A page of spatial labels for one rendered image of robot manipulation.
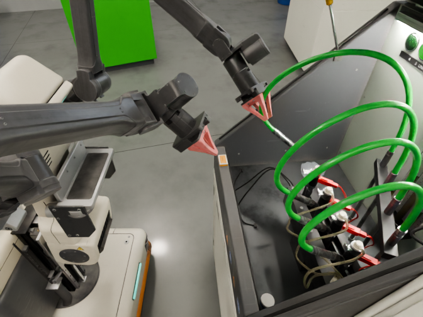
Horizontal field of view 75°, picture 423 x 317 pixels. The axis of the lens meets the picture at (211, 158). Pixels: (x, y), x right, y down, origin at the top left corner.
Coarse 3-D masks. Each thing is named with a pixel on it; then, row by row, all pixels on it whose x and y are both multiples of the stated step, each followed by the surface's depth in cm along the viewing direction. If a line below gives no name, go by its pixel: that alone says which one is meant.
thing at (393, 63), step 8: (320, 56) 65; (328, 56) 65; (336, 56) 65; (368, 56) 63; (376, 56) 62; (384, 56) 62; (296, 64) 69; (304, 64) 68; (392, 64) 62; (288, 72) 70; (400, 72) 63; (280, 80) 72; (408, 80) 63; (272, 88) 75; (408, 88) 64; (264, 96) 77; (408, 96) 66; (408, 104) 67; (408, 120) 70; (272, 128) 83; (400, 128) 72; (400, 136) 73; (392, 152) 77
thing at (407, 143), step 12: (372, 144) 51; (384, 144) 51; (396, 144) 51; (408, 144) 52; (336, 156) 53; (348, 156) 52; (420, 156) 55; (324, 168) 54; (408, 180) 60; (288, 204) 61; (396, 204) 65; (300, 216) 66; (324, 228) 70
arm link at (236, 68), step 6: (240, 48) 76; (234, 54) 76; (240, 54) 78; (228, 60) 77; (234, 60) 76; (240, 60) 77; (246, 60) 76; (228, 66) 78; (234, 66) 77; (240, 66) 77; (246, 66) 77; (228, 72) 79; (234, 72) 77
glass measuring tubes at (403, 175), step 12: (420, 144) 73; (408, 168) 78; (420, 168) 73; (396, 180) 82; (420, 180) 76; (396, 192) 86; (408, 192) 81; (408, 204) 79; (396, 216) 84; (420, 216) 77; (396, 228) 83
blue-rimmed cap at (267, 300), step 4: (264, 296) 79; (268, 296) 79; (272, 296) 79; (260, 300) 79; (264, 300) 78; (268, 300) 78; (272, 300) 78; (264, 304) 77; (268, 304) 77; (272, 304) 77; (264, 308) 78
